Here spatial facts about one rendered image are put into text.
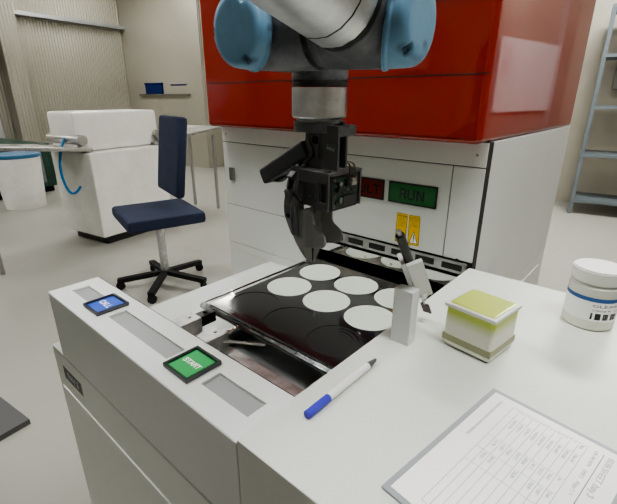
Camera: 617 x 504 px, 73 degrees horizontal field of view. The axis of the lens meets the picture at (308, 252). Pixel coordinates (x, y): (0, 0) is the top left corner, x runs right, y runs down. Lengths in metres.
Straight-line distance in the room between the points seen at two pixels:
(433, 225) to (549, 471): 0.58
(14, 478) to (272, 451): 1.63
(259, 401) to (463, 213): 0.58
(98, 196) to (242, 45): 3.77
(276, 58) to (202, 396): 0.40
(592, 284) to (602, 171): 5.82
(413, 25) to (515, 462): 0.41
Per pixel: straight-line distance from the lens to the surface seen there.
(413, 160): 0.94
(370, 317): 0.83
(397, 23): 0.39
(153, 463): 0.75
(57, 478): 1.95
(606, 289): 0.75
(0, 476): 2.06
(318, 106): 0.56
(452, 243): 0.94
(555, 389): 0.62
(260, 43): 0.46
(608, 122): 6.49
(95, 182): 4.17
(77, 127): 4.20
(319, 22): 0.36
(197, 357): 0.61
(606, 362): 0.71
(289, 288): 0.93
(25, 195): 6.18
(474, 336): 0.61
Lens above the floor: 1.30
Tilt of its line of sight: 20 degrees down
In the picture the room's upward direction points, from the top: straight up
